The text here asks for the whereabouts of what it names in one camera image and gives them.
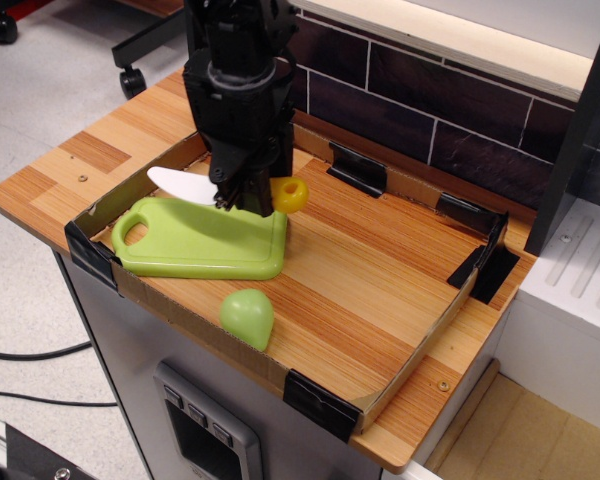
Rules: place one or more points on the white toy sink counter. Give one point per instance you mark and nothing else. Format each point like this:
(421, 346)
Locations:
(551, 339)

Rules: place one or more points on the black equipment corner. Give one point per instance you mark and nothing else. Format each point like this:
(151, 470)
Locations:
(21, 457)

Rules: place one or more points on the green toy pear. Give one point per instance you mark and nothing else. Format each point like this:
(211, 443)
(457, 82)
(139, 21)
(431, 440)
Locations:
(248, 315)

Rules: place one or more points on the black caster wheel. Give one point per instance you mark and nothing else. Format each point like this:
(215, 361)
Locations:
(8, 29)

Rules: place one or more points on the cardboard fence with black tape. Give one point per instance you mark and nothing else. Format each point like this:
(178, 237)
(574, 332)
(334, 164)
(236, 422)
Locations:
(391, 283)

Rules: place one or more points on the black post right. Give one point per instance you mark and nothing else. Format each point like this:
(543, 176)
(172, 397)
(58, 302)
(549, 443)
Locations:
(572, 164)

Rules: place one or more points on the grey toy oven front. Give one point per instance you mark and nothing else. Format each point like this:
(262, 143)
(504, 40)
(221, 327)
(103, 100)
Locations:
(214, 442)

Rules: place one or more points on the green plastic cutting board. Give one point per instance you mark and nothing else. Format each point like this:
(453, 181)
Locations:
(168, 237)

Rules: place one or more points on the black rolling stand base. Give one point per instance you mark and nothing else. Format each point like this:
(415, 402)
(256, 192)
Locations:
(126, 53)

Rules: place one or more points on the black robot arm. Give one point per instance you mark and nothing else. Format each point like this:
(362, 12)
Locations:
(241, 35)

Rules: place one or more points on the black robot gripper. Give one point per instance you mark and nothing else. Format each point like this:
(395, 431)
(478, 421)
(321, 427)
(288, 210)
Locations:
(245, 124)

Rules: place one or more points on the toy knife yellow handle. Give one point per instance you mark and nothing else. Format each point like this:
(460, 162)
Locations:
(287, 194)

